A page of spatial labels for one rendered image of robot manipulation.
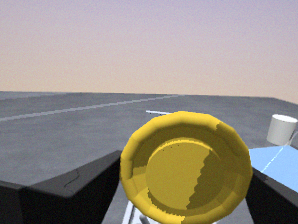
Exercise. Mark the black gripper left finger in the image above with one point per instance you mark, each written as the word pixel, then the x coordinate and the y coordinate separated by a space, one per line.
pixel 81 196

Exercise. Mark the yellow round plate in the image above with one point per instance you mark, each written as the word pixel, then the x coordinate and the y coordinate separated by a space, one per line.
pixel 185 168

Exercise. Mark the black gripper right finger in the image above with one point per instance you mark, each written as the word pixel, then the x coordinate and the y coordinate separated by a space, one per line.
pixel 270 201

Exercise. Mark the light blue square mat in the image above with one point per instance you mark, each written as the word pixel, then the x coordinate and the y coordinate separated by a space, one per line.
pixel 280 163

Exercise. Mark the white cylinder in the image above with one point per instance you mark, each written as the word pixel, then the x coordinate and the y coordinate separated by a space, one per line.
pixel 281 130

